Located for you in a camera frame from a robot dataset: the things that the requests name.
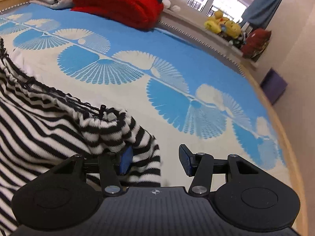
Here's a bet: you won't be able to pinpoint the black white striped hoodie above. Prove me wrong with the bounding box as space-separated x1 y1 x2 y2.
1 47 161 235

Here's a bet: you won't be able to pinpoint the blue white patterned bedspread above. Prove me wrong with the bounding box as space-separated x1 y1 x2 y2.
1 4 291 186

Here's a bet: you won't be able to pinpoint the purple box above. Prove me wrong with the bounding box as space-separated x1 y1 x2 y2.
260 68 288 105

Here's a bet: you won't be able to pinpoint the dark red plush toy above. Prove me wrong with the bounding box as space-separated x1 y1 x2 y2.
241 28 272 59

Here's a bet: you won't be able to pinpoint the yellow plush toys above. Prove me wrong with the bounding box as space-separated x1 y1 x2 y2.
203 10 242 39

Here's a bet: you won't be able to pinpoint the blue curtain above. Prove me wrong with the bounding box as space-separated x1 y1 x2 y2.
240 0 282 29

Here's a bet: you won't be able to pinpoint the red knitted blanket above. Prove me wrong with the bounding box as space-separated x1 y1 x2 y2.
71 0 163 30

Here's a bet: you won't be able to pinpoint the white plush toy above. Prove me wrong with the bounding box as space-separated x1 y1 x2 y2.
162 0 186 13

